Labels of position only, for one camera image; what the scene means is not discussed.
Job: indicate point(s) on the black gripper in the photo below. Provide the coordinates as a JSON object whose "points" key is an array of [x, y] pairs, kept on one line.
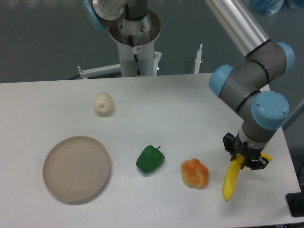
{"points": [[251, 158]]}

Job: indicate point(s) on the yellow banana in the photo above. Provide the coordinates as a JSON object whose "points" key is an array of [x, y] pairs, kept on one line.
{"points": [[230, 179]]}

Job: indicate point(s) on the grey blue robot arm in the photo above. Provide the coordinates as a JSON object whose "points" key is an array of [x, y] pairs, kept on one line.
{"points": [[240, 89]]}

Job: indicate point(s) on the orange knotted bread roll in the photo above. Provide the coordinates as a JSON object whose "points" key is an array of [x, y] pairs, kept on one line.
{"points": [[194, 174]]}

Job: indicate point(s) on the black device at edge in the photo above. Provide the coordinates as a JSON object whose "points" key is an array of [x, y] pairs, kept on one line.
{"points": [[295, 203]]}

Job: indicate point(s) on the green bell pepper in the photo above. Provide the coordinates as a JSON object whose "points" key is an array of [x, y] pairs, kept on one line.
{"points": [[150, 159]]}

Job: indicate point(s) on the white garlic bulb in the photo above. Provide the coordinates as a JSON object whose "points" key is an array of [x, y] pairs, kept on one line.
{"points": [[103, 104]]}

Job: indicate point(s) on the blue plastic bag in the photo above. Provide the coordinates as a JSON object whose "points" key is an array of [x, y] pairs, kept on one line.
{"points": [[267, 5]]}

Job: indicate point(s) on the beige round plate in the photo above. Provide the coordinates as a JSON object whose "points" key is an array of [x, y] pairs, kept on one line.
{"points": [[76, 170]]}

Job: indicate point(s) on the white metal post right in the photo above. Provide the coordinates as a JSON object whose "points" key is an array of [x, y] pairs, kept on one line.
{"points": [[198, 60]]}

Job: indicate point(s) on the white metal bracket left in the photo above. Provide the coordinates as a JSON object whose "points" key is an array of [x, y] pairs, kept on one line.
{"points": [[99, 71]]}

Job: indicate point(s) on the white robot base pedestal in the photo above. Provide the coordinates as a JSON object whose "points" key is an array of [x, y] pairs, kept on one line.
{"points": [[135, 41]]}

